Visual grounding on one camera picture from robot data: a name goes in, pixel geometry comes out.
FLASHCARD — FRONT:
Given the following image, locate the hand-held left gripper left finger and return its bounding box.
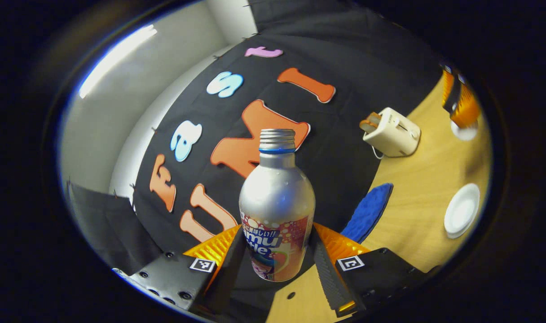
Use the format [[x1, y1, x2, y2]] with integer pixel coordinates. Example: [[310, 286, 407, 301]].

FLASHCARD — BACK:
[[113, 224, 247, 319]]

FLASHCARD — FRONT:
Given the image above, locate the black backdrop cloth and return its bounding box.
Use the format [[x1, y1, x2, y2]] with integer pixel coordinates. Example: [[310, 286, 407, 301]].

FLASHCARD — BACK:
[[66, 0, 449, 314]]

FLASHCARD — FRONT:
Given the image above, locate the blue towel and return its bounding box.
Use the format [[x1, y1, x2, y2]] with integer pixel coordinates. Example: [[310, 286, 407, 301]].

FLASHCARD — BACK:
[[340, 183, 394, 244]]

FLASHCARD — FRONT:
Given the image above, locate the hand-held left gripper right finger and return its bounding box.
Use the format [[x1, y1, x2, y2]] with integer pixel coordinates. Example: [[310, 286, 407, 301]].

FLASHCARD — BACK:
[[311, 223, 440, 318]]

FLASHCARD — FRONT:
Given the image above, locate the white teacup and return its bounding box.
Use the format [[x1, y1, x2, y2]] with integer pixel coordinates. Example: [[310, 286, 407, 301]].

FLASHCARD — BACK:
[[444, 183, 481, 236]]

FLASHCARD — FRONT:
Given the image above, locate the white toaster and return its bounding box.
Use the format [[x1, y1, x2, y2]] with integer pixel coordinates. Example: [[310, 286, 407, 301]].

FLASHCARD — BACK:
[[360, 107, 422, 157]]

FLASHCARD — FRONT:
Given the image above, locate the silver water bottle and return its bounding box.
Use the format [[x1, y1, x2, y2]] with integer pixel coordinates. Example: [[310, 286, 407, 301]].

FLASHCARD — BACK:
[[238, 129, 316, 282]]

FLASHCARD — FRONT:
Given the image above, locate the white teacup lid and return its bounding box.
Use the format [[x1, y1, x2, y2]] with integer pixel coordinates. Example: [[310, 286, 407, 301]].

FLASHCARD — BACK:
[[450, 120, 479, 142]]

